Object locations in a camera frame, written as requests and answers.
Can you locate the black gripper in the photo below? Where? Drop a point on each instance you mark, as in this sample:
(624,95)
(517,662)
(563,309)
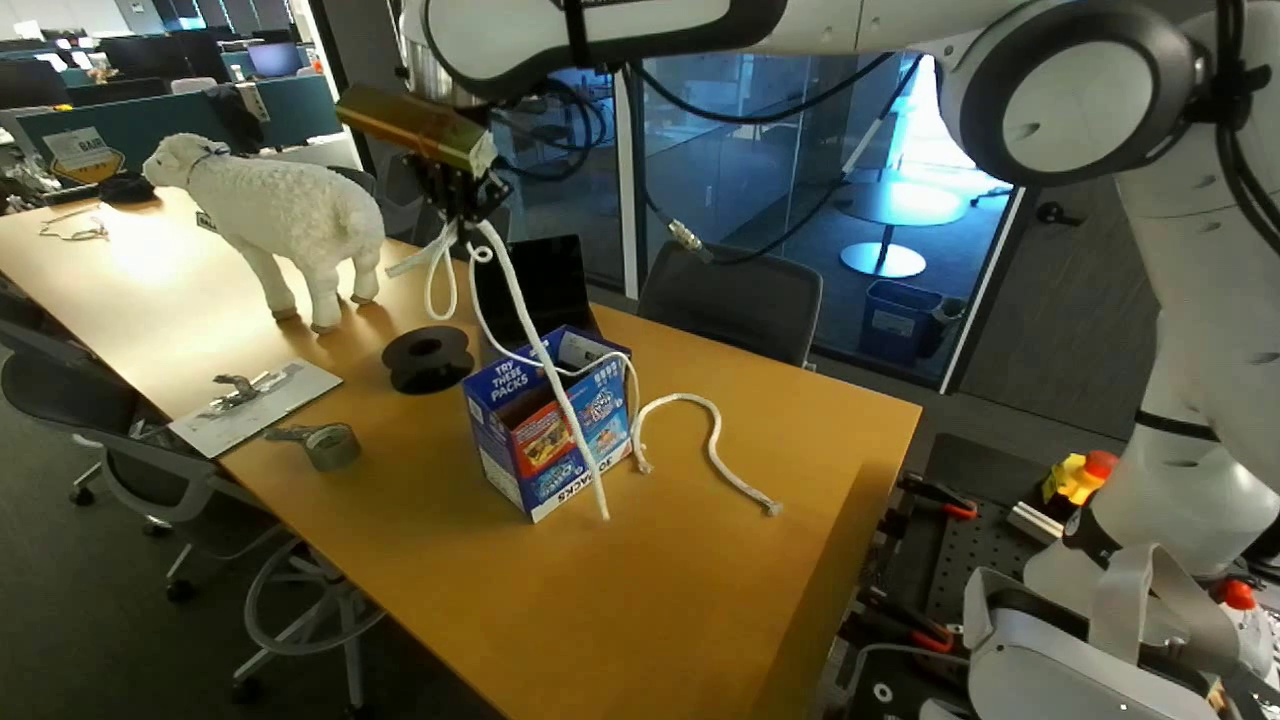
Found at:
(466,194)

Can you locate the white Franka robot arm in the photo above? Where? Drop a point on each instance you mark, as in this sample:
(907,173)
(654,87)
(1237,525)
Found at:
(1202,334)

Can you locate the blue cardboard snack box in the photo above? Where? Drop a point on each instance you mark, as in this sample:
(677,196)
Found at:
(540,441)

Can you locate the small grey terminal box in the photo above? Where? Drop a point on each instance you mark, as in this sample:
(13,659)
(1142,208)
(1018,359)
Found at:
(1035,518)

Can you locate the black open laptop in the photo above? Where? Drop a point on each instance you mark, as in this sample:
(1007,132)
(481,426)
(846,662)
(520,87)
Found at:
(552,286)

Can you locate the black tape roll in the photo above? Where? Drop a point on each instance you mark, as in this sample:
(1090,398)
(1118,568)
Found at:
(426,362)

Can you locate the white toy sheep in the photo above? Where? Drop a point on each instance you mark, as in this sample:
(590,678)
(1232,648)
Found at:
(286,212)

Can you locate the dark office chair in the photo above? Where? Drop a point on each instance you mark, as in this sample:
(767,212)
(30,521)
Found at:
(64,395)
(733,302)

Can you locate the black computer monitor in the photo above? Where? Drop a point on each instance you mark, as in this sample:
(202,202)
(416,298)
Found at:
(274,59)
(155,59)

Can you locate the clipboard with white paper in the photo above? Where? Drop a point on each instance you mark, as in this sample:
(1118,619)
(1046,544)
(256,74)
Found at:
(253,415)

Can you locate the blue cubicle partition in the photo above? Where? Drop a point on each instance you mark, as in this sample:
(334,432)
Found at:
(175,122)

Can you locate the small black object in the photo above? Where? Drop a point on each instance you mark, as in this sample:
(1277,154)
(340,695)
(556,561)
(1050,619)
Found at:
(126,186)

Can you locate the paper sign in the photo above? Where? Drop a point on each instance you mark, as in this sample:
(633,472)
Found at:
(82,149)

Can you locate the round white table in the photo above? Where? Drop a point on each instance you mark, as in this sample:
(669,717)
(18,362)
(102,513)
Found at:
(886,263)

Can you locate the blue storage bin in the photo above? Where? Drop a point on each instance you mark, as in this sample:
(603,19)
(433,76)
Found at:
(907,323)

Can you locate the black breadboard mounting table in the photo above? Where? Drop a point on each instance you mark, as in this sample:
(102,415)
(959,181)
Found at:
(935,566)

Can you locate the yellow red emergency stop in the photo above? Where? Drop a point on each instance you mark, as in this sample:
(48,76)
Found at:
(1083,477)

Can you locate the red capped white bottle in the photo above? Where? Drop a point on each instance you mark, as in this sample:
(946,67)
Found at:
(1240,598)

